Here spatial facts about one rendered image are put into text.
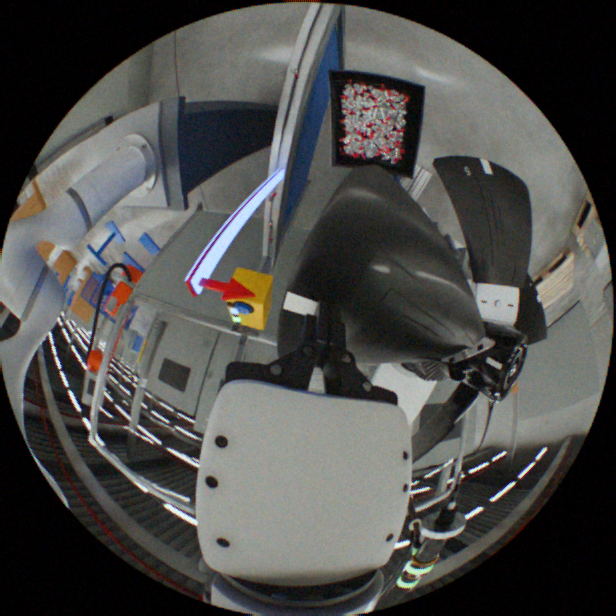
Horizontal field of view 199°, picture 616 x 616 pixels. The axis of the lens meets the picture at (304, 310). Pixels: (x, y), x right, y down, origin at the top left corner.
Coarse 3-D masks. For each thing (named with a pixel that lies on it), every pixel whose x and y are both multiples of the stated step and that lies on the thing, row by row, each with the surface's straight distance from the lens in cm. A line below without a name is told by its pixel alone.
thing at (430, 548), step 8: (440, 512) 33; (448, 512) 32; (440, 520) 33; (448, 520) 33; (424, 544) 36; (432, 544) 35; (440, 544) 35; (424, 552) 36; (432, 552) 36; (416, 560) 38; (424, 560) 37; (432, 560) 38
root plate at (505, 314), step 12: (480, 288) 35; (492, 288) 35; (504, 288) 36; (516, 288) 37; (480, 300) 35; (492, 300) 36; (504, 300) 36; (516, 300) 37; (480, 312) 35; (492, 312) 36; (504, 312) 36; (516, 312) 37
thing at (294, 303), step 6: (288, 294) 14; (294, 294) 14; (288, 300) 14; (294, 300) 14; (300, 300) 14; (306, 300) 14; (288, 306) 15; (294, 306) 14; (300, 306) 14; (306, 306) 14; (312, 306) 14; (300, 312) 15; (306, 312) 15; (312, 312) 15
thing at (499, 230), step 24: (456, 168) 38; (480, 168) 40; (504, 168) 44; (456, 192) 36; (480, 192) 37; (504, 192) 40; (528, 192) 47; (480, 216) 35; (504, 216) 37; (528, 216) 42; (480, 240) 35; (504, 240) 36; (528, 240) 39; (480, 264) 34; (504, 264) 35; (528, 264) 38
